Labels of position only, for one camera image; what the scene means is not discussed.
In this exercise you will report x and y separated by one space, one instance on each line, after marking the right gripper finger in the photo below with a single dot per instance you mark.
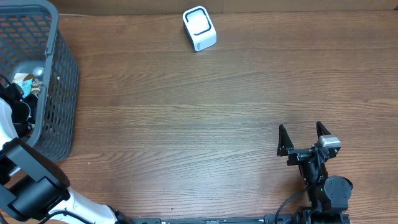
321 129
285 145

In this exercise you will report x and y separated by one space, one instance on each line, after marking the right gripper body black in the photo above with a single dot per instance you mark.
302 155

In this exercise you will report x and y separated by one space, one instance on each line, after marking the brown snack bag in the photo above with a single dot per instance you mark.
25 76

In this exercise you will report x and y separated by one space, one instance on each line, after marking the teal snack packet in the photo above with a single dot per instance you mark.
26 86

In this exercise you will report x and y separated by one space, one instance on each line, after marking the yellow liquid bottle silver cap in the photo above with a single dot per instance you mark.
38 71

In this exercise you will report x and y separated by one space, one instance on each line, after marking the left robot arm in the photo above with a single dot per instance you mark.
32 186

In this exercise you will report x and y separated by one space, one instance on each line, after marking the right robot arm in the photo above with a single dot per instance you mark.
328 195

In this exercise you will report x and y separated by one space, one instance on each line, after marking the white barcode scanner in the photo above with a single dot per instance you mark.
199 28

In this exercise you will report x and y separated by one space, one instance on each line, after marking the grey plastic mesh basket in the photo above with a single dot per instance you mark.
30 38

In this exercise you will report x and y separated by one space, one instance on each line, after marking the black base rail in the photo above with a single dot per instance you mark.
267 219

